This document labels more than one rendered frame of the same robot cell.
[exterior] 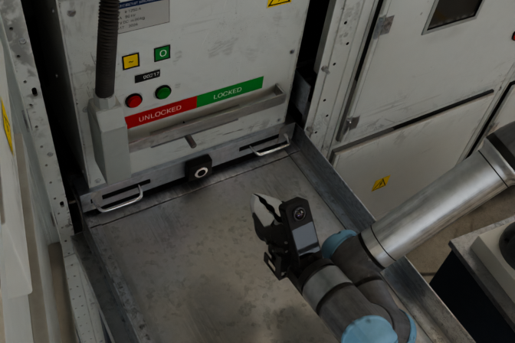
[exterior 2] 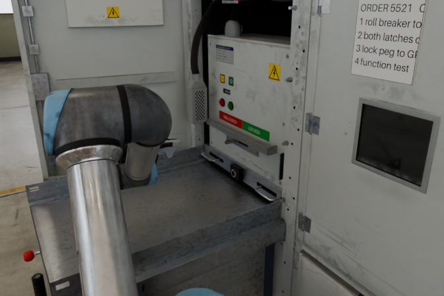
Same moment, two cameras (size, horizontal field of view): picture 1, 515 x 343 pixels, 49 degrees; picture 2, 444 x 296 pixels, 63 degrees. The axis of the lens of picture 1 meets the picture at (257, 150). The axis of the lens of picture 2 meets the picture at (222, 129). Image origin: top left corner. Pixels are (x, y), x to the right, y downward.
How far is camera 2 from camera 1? 1.50 m
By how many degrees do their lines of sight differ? 79
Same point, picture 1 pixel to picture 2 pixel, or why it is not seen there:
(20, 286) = (68, 22)
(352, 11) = (297, 100)
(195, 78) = (241, 107)
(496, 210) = not seen: outside the picture
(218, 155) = (248, 176)
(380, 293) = not seen: hidden behind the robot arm
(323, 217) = not seen: hidden behind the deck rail
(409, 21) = (335, 135)
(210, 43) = (246, 87)
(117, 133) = (189, 91)
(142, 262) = (180, 174)
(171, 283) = (167, 181)
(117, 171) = (189, 115)
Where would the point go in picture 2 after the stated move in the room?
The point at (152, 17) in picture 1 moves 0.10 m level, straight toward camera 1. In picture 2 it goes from (228, 58) to (201, 59)
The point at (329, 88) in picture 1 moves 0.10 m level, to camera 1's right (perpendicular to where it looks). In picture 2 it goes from (291, 167) to (295, 182)
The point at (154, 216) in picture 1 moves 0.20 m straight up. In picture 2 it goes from (208, 174) to (207, 128)
